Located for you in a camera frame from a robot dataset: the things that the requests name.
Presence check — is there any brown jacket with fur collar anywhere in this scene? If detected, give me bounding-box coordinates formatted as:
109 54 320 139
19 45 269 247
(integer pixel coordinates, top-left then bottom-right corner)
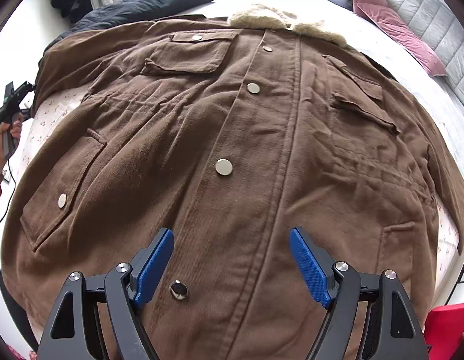
2 18 464 359

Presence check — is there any grey padded headboard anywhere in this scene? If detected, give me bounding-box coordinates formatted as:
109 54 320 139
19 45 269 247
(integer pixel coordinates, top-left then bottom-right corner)
387 0 464 106

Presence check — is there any white cherry print sheet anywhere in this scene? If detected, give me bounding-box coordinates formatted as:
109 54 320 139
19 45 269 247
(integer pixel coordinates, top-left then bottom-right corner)
10 84 89 182

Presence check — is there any red plastic stool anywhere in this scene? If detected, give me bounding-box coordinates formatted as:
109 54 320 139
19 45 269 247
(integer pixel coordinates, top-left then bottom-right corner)
424 303 464 359

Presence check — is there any black cable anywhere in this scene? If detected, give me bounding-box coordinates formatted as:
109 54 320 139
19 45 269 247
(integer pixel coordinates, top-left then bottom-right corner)
0 157 17 241

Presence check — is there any person's left hand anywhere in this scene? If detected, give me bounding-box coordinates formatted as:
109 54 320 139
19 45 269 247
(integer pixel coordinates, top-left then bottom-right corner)
0 113 23 176

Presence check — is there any black garment on bed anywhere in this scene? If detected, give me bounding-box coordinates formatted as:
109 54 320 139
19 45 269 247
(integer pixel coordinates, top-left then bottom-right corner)
44 0 214 51

